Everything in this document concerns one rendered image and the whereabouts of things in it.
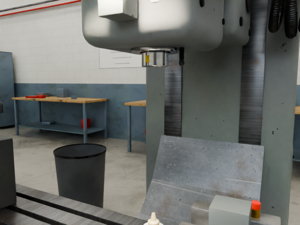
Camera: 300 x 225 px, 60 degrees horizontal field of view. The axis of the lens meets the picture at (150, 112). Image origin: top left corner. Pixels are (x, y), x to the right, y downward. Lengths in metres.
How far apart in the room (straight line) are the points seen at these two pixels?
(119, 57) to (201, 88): 4.85
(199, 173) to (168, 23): 0.54
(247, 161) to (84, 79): 5.61
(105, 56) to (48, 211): 5.20
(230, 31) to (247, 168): 0.41
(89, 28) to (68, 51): 6.12
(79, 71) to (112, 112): 1.30
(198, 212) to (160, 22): 0.34
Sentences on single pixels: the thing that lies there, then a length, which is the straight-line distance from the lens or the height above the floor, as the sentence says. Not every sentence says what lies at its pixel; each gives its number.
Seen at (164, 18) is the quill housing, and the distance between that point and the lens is 0.37.
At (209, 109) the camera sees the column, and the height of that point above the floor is 1.17.
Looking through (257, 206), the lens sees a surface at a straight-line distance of 0.50.
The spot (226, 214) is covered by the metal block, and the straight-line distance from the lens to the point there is 0.45.
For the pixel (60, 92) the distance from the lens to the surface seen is 6.26.
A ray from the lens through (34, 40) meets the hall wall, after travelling 7.47.
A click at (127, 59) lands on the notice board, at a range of 5.50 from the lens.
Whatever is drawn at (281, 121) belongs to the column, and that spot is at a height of 1.15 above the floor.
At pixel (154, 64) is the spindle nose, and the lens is 0.44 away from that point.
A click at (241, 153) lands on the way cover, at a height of 1.05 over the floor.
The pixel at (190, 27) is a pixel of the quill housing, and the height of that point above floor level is 1.33.
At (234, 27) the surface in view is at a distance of 0.54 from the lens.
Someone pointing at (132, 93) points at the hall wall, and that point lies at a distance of 5.42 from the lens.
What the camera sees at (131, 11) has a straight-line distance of 0.37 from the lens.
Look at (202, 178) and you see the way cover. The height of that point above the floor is 0.97.
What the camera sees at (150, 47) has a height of 1.31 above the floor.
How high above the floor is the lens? 1.25
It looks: 7 degrees down
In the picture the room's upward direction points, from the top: straight up
